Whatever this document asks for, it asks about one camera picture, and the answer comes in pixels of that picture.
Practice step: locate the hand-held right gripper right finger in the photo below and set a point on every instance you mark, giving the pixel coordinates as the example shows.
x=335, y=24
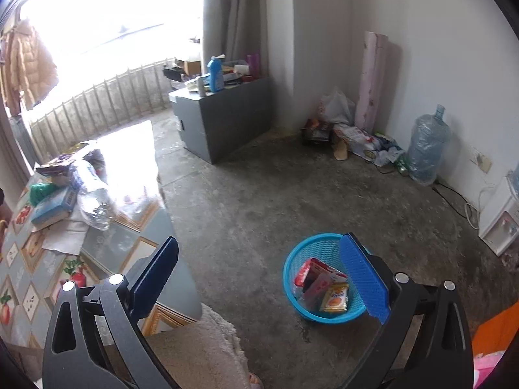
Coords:
x=363, y=277

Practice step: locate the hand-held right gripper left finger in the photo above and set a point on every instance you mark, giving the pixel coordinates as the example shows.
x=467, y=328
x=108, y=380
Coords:
x=156, y=275

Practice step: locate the yellow snack packet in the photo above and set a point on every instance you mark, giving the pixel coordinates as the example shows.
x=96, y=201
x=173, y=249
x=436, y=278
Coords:
x=335, y=298

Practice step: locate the red and white cardboard box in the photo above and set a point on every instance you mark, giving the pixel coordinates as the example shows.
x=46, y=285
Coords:
x=324, y=287

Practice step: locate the red foil wrapper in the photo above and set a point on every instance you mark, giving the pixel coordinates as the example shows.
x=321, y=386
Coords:
x=304, y=273

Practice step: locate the blue plastic basket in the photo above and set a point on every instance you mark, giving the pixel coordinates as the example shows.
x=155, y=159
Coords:
x=292, y=283

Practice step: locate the clear plastic bottle blue label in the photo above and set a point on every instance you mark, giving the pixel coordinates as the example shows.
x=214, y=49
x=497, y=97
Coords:
x=95, y=202

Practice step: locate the white paper sheet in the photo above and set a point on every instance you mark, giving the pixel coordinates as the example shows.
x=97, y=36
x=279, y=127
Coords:
x=65, y=235

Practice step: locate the blue and white box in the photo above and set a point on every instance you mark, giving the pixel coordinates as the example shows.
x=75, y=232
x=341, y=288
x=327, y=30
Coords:
x=52, y=208

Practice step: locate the green plastic bag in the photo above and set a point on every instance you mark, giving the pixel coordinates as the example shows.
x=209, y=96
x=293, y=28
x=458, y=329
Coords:
x=40, y=192

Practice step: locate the purple and yellow noodle bag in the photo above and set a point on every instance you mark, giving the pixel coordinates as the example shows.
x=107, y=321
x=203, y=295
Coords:
x=61, y=164

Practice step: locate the round table with patterned cloth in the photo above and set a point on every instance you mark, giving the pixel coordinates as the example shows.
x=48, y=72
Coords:
x=109, y=243

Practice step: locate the pile of printed bags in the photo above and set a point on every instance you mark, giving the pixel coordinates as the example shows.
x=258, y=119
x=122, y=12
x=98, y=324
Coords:
x=365, y=142

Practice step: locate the orange bag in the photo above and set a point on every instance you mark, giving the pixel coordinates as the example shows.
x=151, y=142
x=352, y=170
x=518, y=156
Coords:
x=496, y=328

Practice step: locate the large water jug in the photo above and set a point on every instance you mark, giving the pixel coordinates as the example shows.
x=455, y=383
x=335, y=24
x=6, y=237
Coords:
x=427, y=150

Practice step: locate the white water dispenser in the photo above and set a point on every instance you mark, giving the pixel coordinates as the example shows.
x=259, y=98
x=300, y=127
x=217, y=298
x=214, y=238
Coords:
x=498, y=219

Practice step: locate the dark box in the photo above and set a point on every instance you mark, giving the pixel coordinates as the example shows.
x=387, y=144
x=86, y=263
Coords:
x=318, y=131

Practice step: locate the grey cabinet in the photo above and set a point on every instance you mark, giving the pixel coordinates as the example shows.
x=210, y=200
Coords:
x=231, y=121

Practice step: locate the white plastic bag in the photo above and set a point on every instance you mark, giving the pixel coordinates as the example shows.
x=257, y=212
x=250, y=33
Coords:
x=336, y=107

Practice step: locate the ribbed balcony railing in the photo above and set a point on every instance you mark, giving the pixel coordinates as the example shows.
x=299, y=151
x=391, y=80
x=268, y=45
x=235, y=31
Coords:
x=101, y=105

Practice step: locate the pink patterned roll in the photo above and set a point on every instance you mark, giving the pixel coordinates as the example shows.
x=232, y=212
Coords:
x=371, y=85

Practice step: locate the brown cardboard box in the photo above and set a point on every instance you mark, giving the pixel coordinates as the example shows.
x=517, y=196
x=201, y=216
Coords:
x=190, y=67

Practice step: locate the pink bottle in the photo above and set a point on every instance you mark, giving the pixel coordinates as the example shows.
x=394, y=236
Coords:
x=254, y=65

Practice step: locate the beige puffer jacket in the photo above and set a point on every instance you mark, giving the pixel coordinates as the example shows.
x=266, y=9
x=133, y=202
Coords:
x=28, y=65

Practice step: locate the grey curtain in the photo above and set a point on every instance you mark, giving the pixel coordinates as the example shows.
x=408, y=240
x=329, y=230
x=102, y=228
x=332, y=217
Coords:
x=243, y=16

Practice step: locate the wall socket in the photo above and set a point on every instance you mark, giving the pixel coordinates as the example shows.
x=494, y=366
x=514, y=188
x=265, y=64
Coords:
x=482, y=161

